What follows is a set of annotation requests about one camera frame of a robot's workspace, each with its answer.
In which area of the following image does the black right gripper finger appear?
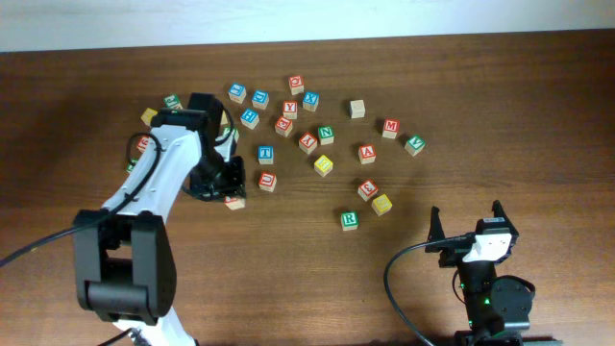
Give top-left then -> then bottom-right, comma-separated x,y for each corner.
428,206 -> 445,241
492,200 -> 508,221

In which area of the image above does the red I block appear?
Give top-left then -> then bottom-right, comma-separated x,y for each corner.
224,197 -> 246,210

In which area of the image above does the green R block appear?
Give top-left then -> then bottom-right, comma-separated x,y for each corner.
340,211 -> 359,231

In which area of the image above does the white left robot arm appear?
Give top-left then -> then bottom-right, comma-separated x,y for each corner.
73,93 -> 246,345

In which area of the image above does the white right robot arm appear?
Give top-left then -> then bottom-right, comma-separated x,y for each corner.
428,200 -> 563,346

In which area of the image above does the green Z block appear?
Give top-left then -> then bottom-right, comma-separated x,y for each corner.
222,127 -> 239,142

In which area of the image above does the red U block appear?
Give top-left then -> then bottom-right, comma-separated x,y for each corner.
258,172 -> 277,192

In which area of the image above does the blue T block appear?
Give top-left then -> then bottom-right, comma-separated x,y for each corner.
258,146 -> 274,165

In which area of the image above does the yellow block middle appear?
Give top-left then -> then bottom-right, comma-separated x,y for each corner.
220,111 -> 229,125

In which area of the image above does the yellow S block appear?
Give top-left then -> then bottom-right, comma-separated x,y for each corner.
371,194 -> 393,216

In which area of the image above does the blue H block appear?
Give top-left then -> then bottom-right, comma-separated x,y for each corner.
240,109 -> 259,130

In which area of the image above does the red block far left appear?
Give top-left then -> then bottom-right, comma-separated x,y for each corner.
136,136 -> 149,153

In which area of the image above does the red 3 block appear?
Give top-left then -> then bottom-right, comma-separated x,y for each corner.
357,180 -> 379,201

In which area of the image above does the green B block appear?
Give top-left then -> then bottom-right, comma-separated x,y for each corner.
126,160 -> 137,173

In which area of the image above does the green J block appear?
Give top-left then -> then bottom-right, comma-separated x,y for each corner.
163,94 -> 183,110

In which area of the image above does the red E block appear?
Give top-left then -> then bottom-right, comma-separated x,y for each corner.
274,116 -> 293,137

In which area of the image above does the green V block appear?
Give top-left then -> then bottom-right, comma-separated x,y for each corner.
405,136 -> 426,157

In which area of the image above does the yellow block left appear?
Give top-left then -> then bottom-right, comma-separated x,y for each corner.
140,108 -> 158,127

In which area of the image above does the blue D block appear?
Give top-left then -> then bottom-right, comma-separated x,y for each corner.
252,89 -> 270,110

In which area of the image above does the red Y tilted block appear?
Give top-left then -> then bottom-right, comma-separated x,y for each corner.
298,133 -> 318,155

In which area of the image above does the red A block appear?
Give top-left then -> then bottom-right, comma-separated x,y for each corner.
358,144 -> 377,164

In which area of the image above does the red Y upright block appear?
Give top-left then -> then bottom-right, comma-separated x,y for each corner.
283,101 -> 298,119

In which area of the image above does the yellow 8 block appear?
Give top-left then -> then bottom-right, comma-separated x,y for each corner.
313,155 -> 333,177

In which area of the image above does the red M block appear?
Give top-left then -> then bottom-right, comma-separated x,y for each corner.
382,119 -> 400,139

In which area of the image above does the green N block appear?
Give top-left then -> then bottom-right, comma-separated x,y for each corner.
318,126 -> 334,145

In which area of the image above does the blue X block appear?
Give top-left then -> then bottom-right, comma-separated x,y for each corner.
303,91 -> 320,111

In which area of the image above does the red C block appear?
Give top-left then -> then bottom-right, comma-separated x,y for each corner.
288,75 -> 305,95

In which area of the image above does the plain wooden block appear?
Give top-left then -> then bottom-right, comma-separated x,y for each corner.
350,100 -> 366,119

